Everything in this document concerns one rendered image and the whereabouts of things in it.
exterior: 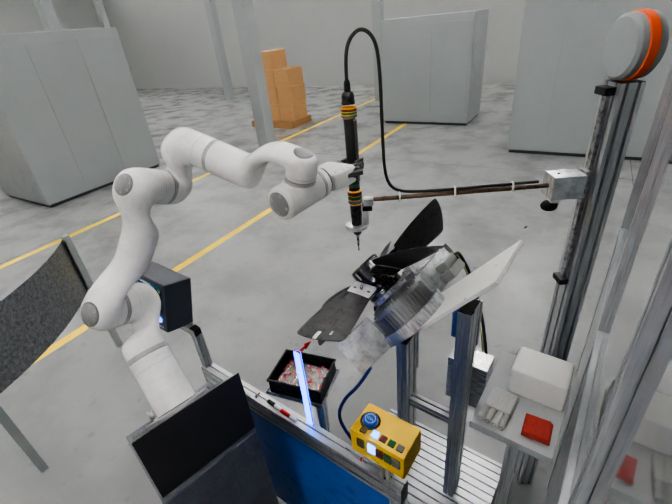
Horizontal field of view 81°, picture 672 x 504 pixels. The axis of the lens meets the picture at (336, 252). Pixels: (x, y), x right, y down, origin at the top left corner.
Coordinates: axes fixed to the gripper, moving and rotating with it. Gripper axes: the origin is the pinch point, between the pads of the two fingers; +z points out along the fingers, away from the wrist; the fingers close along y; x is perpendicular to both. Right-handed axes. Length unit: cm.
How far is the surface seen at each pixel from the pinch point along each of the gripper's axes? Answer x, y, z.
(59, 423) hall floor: -164, -184, -75
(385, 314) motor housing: -52, 9, 0
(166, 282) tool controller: -39, -59, -37
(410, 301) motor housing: -48, 16, 5
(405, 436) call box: -57, 35, -35
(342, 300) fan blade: -45.8, -2.9, -7.6
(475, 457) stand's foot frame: -156, 38, 33
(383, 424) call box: -57, 28, -35
